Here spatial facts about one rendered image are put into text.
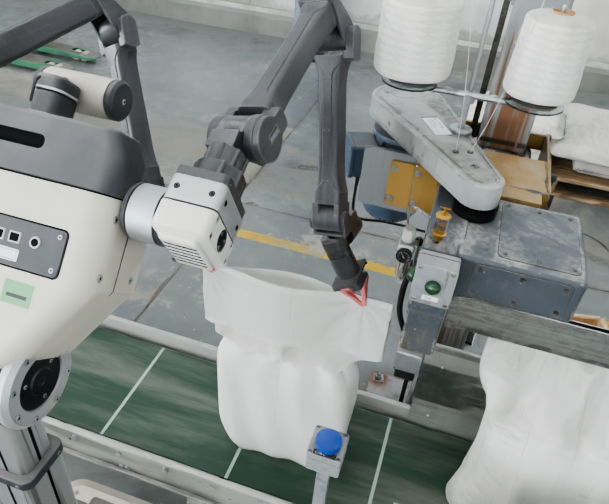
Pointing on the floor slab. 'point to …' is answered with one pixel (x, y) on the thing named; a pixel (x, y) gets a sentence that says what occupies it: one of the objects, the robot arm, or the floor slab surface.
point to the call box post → (320, 488)
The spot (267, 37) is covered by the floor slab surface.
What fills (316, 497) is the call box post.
